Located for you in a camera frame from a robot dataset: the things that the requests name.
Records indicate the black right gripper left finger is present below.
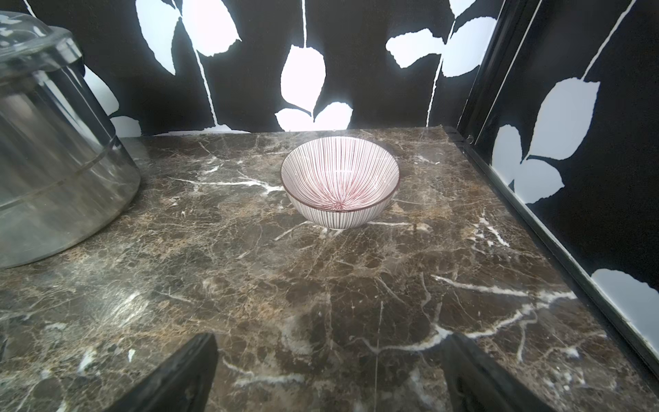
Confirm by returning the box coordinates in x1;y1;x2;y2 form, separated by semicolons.
106;333;219;412

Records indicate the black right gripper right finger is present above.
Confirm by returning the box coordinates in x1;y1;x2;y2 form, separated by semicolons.
441;333;553;411

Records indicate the pink striped ceramic bowl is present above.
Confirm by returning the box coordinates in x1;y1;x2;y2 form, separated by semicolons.
281;137;401;230

